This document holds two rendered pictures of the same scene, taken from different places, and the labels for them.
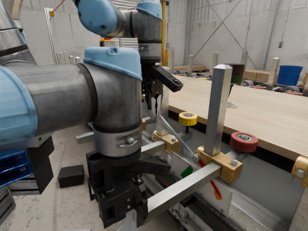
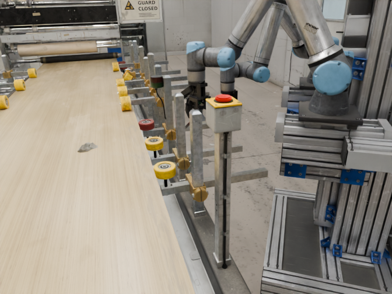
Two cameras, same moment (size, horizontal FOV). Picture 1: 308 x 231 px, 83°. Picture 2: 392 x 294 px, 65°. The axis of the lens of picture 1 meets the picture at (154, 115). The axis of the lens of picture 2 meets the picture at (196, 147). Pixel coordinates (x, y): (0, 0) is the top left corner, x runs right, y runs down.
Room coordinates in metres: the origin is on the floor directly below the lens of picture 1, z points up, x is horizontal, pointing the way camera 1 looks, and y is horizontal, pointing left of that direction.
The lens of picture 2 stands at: (1.79, 0.46, 1.43)
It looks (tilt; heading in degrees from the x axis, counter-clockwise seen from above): 25 degrees down; 201
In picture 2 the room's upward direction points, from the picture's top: 2 degrees counter-clockwise
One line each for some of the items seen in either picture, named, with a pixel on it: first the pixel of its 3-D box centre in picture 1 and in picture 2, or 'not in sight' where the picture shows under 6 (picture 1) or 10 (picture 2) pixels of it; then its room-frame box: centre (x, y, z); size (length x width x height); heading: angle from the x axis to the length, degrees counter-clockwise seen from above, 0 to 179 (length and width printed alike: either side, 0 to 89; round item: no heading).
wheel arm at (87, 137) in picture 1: (122, 128); (216, 181); (0.80, 0.16, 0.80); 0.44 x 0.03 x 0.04; 126
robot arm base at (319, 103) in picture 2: not in sight; (329, 97); (0.51, 0.54, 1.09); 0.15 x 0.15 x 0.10
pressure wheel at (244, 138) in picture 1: (241, 150); (147, 131); (0.51, -0.30, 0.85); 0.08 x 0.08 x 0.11
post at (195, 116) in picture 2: not in sight; (197, 173); (0.88, 0.11, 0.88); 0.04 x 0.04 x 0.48; 36
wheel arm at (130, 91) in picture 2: not in sight; (160, 88); (0.01, -0.46, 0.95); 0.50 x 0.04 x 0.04; 126
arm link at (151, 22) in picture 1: (148, 24); (196, 56); (0.59, 0.02, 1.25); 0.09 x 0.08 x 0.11; 85
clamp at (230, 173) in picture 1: (217, 162); (168, 131); (0.46, -0.20, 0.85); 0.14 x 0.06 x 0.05; 36
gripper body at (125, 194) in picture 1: (118, 178); (228, 101); (0.25, 0.06, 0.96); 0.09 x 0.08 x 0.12; 126
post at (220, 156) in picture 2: not in sight; (222, 202); (1.09, 0.27, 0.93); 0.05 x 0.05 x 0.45; 36
